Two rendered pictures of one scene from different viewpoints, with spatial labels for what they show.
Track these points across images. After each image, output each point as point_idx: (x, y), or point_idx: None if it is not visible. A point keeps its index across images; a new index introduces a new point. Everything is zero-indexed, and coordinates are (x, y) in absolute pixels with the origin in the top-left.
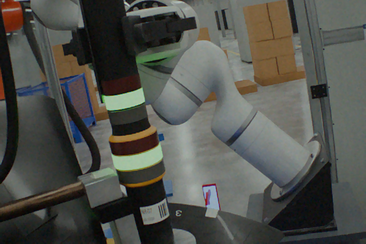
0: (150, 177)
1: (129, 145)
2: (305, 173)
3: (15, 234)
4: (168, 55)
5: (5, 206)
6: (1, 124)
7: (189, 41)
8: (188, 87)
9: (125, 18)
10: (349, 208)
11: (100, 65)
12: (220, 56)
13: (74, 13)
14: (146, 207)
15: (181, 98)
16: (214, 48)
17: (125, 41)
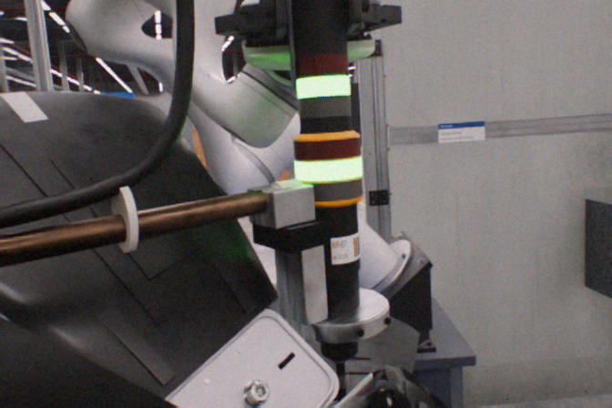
0: (353, 195)
1: (335, 146)
2: (396, 275)
3: (133, 274)
4: (360, 54)
5: (152, 212)
6: (94, 123)
7: None
8: (262, 159)
9: None
10: (444, 328)
11: (305, 33)
12: None
13: (132, 39)
14: (341, 238)
15: (252, 172)
16: (296, 117)
17: (350, 2)
